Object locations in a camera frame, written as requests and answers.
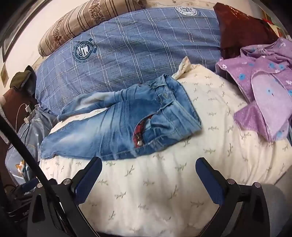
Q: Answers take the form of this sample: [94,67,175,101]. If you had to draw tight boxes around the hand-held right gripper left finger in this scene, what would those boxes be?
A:
[27,157,103,237]

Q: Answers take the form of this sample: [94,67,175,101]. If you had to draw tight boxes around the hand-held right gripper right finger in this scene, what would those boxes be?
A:
[195,157,271,237]

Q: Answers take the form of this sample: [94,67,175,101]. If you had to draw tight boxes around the blue denim pants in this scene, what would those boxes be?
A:
[40,74,203,161]

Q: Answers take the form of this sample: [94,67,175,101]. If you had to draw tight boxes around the cream leaf-print blanket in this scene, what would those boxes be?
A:
[39,57,290,233]

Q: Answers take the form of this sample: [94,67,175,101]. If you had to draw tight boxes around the purple floral garment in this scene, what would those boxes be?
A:
[216,38,292,143]

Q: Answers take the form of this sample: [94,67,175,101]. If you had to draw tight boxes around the brown wooden headboard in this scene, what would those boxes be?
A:
[0,87,39,148]

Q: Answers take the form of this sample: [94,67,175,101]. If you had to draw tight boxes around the olive green cap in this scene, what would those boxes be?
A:
[9,66,37,92]

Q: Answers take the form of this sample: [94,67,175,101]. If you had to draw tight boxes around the blue plaid quilt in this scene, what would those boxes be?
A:
[35,6,223,114]

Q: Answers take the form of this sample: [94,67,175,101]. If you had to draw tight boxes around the dark red cloth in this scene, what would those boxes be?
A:
[213,2,280,60]

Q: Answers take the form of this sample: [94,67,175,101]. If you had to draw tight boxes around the beige striped pillow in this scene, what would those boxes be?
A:
[38,0,146,57]

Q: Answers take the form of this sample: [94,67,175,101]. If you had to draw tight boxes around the thick black gripper cable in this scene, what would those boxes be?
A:
[0,113,73,237]

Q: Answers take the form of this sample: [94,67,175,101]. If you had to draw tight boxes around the thin black charging cable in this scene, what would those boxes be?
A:
[9,109,33,152]

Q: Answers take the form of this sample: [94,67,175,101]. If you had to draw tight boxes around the white charger with cable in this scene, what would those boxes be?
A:
[16,102,32,129]

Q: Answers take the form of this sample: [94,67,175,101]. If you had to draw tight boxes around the small framed wall picture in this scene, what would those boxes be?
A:
[0,63,10,87]

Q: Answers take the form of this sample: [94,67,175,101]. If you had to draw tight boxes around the large framed wall picture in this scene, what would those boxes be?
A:
[0,0,46,62]

